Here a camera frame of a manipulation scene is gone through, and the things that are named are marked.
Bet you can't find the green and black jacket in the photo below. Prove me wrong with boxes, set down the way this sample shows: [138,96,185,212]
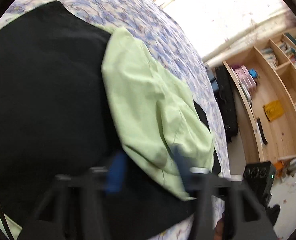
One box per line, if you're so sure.
[0,1,220,239]

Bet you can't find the right hand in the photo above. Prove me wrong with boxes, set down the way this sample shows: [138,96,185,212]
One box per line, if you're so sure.
[213,217,224,240]

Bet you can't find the yellow bag on shelf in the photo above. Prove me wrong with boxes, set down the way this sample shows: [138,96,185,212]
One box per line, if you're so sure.
[263,100,284,122]

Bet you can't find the wooden bookshelf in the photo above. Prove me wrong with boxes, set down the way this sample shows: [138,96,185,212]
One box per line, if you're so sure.
[222,27,296,163]

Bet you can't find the blue box by bed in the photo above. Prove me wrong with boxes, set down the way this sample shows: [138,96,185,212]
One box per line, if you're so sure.
[210,79,220,94]

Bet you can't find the pink boxes on shelf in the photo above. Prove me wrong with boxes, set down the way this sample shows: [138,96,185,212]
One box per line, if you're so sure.
[231,64,257,93]

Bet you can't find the blue cat print blanket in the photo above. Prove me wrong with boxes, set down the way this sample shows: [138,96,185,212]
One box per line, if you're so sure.
[0,0,231,240]

